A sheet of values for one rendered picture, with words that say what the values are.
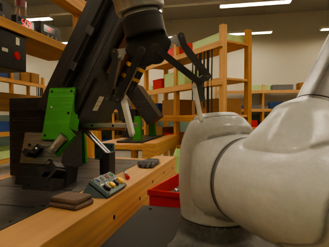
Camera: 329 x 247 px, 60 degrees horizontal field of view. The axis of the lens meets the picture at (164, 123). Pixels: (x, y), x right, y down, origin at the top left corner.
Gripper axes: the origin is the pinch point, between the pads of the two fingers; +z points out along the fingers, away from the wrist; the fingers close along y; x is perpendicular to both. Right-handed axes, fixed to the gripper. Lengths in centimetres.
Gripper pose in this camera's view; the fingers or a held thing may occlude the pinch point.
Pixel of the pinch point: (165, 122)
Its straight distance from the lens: 54.9
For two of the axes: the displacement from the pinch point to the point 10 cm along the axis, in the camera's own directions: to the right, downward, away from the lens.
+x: -0.4, 1.8, -9.8
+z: 2.1, 9.6, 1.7
